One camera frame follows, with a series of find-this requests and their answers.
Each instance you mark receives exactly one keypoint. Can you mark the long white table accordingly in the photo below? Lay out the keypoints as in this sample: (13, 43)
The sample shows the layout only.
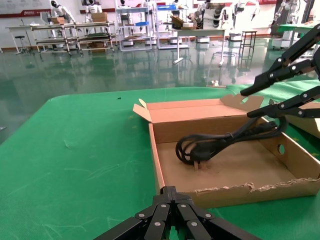
(200, 30)

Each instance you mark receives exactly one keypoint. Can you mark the white shelving unit blue bins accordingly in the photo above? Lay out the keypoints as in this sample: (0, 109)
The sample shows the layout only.
(172, 7)

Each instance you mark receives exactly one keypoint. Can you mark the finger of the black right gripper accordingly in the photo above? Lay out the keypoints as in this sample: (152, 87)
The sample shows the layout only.
(275, 72)
(287, 107)

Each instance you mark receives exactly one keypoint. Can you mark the small cardboard box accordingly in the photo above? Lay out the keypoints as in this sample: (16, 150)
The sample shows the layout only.
(58, 20)
(99, 17)

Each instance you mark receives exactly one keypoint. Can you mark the white desk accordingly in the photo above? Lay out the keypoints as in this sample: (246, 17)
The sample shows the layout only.
(17, 27)

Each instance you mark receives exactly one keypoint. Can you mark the tall brown stool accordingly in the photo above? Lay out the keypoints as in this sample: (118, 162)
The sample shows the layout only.
(248, 32)

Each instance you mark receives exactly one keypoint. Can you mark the green table mat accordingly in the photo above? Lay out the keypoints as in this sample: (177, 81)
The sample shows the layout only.
(75, 150)

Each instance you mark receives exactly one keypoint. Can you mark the cardboard box with plain lid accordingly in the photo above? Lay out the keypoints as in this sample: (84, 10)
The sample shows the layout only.
(237, 170)

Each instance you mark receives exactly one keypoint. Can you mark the black round stool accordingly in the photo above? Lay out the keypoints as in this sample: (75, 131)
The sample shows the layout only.
(20, 37)

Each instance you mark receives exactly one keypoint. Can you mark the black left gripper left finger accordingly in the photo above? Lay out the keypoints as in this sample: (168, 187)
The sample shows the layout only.
(150, 220)

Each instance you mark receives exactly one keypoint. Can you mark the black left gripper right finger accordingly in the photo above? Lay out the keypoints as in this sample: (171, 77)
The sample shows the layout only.
(195, 220)

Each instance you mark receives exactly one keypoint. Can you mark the wheeled metal shelf rack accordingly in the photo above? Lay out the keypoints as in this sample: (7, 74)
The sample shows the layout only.
(95, 36)
(52, 40)

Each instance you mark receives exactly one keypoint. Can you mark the green topped table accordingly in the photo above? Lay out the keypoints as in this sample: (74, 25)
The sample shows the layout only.
(287, 27)

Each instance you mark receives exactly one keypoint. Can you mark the white humanoid robot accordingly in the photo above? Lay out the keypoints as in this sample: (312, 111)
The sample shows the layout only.
(232, 36)
(93, 7)
(202, 20)
(60, 10)

